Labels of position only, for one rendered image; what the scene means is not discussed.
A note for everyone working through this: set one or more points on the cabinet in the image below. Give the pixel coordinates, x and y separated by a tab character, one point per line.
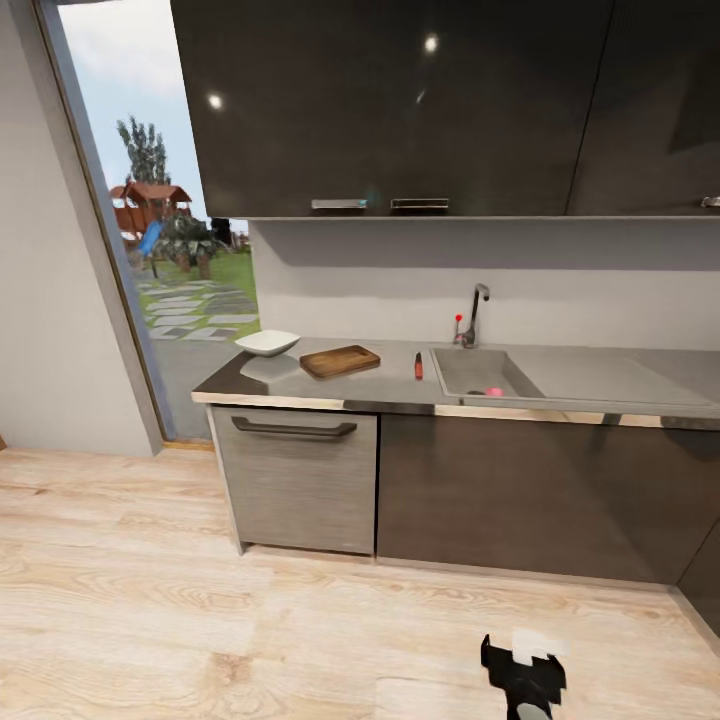
651	142
388	109

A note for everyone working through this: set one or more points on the bowl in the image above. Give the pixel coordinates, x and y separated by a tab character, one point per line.
268	343

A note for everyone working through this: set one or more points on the fixed window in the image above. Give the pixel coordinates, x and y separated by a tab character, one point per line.
185	280

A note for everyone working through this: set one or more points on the drop in sink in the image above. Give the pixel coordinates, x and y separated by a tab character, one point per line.
554	376

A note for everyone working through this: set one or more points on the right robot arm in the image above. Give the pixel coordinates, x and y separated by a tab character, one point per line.
531	684

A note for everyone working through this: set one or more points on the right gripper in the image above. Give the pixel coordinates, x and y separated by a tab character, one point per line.
548	675

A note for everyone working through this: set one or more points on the cutting board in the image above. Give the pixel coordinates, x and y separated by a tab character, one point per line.
339	360

